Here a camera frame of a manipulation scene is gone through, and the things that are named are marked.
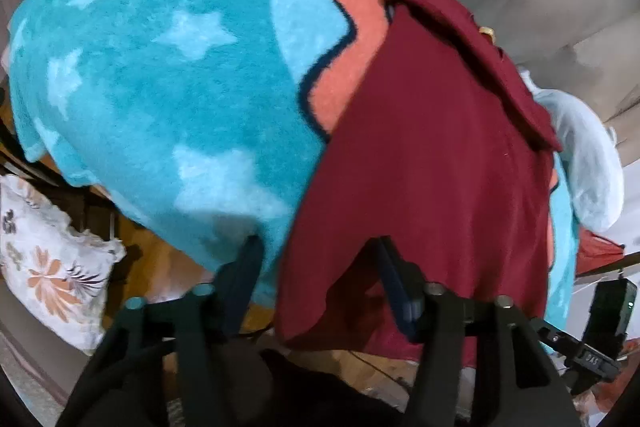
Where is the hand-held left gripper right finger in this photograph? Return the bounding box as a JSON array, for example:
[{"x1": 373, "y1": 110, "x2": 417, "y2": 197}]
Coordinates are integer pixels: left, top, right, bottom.
[{"x1": 375, "y1": 237, "x2": 588, "y2": 427}]

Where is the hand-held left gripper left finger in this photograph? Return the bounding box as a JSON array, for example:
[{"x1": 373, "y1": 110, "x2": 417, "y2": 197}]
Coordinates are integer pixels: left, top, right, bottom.
[{"x1": 55, "y1": 235, "x2": 265, "y2": 427}]

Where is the maroon small shirt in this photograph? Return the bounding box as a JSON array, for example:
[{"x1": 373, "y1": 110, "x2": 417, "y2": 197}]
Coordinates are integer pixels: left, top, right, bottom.
[{"x1": 275, "y1": 0, "x2": 564, "y2": 369}]

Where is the red cloth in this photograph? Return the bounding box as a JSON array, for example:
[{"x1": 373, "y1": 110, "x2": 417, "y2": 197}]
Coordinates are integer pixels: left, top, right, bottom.
[{"x1": 577, "y1": 229, "x2": 627, "y2": 279}]

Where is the white soft cloth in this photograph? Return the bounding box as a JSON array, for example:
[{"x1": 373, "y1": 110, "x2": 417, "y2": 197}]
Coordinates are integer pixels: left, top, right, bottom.
[{"x1": 519, "y1": 67, "x2": 627, "y2": 231}]

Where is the floral printed pillow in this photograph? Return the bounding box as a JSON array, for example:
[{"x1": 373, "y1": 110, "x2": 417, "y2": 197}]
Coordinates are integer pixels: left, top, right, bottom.
[{"x1": 0, "y1": 174, "x2": 127, "y2": 354}]

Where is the teal star printed blanket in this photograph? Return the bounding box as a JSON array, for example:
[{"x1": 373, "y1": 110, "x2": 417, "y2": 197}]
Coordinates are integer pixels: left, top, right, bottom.
[{"x1": 7, "y1": 0, "x2": 583, "y2": 358}]

